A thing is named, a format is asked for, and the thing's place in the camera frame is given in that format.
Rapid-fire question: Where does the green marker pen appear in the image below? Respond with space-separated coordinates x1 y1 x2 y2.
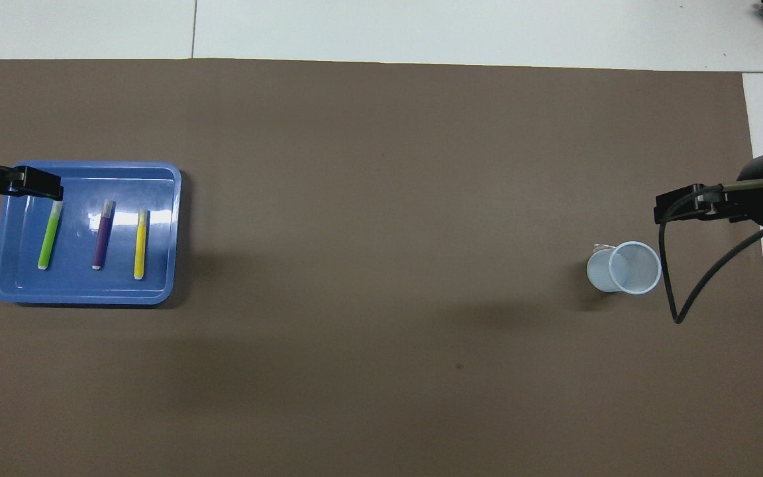
37 201 64 271

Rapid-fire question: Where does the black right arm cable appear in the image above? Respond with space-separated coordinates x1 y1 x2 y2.
658 178 763 325

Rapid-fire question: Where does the blue plastic tray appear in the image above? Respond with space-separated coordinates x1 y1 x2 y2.
0 160 183 307

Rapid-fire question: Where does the purple marker pen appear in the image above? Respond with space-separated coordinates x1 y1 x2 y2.
91 199 117 271

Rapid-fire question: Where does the translucent plastic cup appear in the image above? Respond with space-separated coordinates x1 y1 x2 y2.
585 240 662 295

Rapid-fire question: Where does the brown table mat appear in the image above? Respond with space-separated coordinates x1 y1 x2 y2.
0 58 763 477

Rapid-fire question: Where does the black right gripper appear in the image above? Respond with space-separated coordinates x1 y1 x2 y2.
653 150 763 227

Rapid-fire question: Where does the yellow marker pen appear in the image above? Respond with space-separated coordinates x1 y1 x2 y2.
133 209 150 281

